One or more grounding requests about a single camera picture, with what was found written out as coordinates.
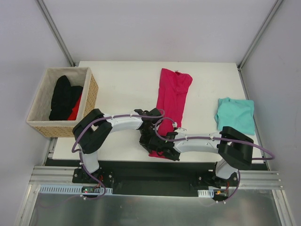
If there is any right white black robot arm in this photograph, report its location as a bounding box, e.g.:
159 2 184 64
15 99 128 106
144 126 253 188

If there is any aluminium frame rail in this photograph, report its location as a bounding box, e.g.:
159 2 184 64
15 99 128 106
30 166 284 190

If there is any left white cable duct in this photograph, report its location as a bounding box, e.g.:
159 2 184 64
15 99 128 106
40 185 113 195

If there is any wicker basket with liner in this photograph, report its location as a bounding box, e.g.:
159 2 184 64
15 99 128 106
26 67 98 137

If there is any red garment in basket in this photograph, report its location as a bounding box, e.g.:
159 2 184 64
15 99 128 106
67 94 82 121

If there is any black garment in basket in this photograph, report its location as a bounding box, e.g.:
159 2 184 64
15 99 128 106
49 75 83 121

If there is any teal folded t shirt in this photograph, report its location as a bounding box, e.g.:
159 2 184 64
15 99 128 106
214 97 255 136

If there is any white cable duct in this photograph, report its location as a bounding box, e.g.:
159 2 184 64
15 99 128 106
198 188 214 198
40 185 113 195

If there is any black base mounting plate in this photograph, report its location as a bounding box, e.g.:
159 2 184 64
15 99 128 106
72 161 238 197

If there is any left aluminium corner post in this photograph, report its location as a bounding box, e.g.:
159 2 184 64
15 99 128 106
35 0 76 67

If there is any right white cable duct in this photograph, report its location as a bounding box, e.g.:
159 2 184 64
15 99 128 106
198 188 214 198

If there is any aluminium corner post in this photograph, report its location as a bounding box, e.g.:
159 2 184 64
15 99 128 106
35 0 76 67
237 0 285 69

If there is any pink t shirt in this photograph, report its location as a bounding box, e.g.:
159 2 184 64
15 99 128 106
148 68 194 159

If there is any right aluminium corner post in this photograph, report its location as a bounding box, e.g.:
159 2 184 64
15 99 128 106
237 0 285 69

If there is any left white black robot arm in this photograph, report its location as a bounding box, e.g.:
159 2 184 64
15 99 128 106
71 108 165 183

